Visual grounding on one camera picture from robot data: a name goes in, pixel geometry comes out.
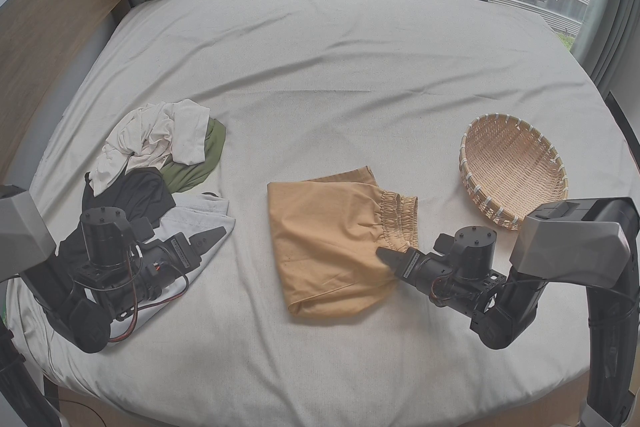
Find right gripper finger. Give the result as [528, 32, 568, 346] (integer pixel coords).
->
[376, 247, 407, 277]

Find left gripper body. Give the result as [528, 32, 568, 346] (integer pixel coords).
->
[137, 234, 201, 301]

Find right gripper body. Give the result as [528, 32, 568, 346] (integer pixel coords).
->
[400, 249, 453, 301]

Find tan shorts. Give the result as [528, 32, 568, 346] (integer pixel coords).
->
[266, 166, 420, 321]

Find pale grey garment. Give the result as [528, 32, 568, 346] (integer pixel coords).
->
[102, 192, 237, 343]

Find black garment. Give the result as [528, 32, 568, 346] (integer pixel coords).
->
[57, 170, 177, 266]

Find green garment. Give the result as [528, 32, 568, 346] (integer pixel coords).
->
[159, 117, 227, 194]

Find white garment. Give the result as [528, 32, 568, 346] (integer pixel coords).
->
[91, 99, 211, 196]

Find round woven basket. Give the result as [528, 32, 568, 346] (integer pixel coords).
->
[458, 113, 569, 232]

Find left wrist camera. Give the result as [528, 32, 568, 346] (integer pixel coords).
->
[131, 217, 153, 243]

